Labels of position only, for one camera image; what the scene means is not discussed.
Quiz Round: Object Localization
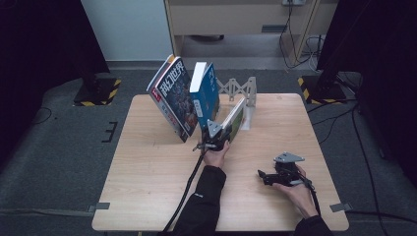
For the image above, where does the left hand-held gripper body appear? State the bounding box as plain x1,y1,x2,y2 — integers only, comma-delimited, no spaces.
194,119,232,152

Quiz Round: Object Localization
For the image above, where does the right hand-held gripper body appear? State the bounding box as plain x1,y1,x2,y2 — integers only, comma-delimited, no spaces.
272,150,306,188

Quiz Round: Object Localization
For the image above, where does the white board book with sun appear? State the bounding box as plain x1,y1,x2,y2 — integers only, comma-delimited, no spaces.
220,96,248,144

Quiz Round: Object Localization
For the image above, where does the blue book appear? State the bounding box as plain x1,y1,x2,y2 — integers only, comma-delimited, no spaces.
189,61,221,131

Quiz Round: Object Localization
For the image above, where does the white spine dark cover magazine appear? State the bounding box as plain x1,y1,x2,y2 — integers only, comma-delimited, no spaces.
153,56,200,139

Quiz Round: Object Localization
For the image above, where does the white metal book rack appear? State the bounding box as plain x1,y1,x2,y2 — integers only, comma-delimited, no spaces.
215,76,259,131

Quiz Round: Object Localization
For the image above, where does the red and grey magazine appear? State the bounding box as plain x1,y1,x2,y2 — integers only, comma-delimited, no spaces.
146,53,190,144

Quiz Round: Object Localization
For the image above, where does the person's left hand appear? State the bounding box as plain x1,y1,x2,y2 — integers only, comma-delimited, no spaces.
203,141,231,169

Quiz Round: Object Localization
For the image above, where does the person's right hand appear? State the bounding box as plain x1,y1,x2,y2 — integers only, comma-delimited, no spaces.
271,165,320,220

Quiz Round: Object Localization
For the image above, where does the grey tape strip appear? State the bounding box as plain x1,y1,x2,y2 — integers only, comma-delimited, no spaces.
328,202,354,213
87,202,111,213

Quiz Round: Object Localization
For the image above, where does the black yellow striped stand base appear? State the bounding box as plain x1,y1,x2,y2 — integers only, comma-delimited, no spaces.
73,76,123,108
296,75,349,105

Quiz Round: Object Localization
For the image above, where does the black tape floor mark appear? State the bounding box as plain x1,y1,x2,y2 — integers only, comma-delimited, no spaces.
100,120,119,144

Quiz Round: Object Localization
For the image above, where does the light wooden office desk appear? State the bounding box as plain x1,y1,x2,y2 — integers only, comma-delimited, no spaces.
163,0,339,67

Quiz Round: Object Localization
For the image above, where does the black curtain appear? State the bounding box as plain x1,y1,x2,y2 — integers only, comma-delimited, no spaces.
0,0,111,166
315,0,417,180

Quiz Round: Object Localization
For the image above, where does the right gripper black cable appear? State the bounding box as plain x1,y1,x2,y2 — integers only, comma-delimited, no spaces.
288,168,324,217

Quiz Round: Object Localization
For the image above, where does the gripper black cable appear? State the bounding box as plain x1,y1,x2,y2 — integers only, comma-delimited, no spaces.
288,168,324,217
161,144,209,236

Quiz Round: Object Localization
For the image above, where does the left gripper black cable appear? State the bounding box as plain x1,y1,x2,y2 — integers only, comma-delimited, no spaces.
161,144,209,236

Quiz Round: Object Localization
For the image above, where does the black floor cable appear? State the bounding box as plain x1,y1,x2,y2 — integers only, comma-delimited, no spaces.
343,97,417,226

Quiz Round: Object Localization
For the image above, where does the black cable bundle under desk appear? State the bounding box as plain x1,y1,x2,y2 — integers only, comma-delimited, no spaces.
278,3,327,71

